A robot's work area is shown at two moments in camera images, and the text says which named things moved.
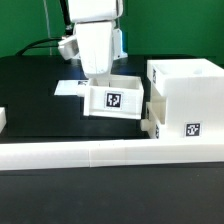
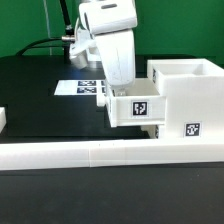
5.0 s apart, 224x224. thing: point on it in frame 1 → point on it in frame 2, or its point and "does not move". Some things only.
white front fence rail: x=110 y=154 does not move
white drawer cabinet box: x=193 y=91 does not move
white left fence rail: x=3 y=121 does not move
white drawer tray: x=113 y=96 → x=135 y=104
